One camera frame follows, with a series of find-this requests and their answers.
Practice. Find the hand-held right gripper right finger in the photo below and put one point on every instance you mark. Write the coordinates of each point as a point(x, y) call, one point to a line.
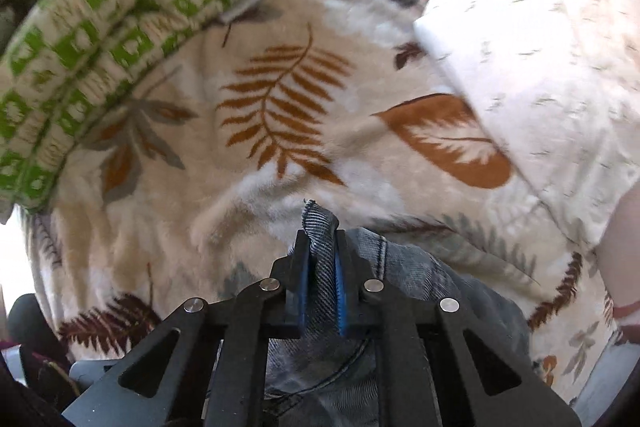
point(342, 292)

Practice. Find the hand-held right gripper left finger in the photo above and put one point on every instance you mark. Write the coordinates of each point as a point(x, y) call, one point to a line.
point(300, 292)

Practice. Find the grey-blue denim pants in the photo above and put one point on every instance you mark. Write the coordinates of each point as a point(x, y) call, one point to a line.
point(415, 277)

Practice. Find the leaf-print bed blanket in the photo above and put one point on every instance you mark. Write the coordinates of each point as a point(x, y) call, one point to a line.
point(280, 107)

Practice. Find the green patterned rolled blanket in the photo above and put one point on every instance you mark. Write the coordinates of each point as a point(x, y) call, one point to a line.
point(100, 37)

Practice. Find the white twig-print pillow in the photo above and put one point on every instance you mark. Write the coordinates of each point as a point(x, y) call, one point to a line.
point(540, 32)

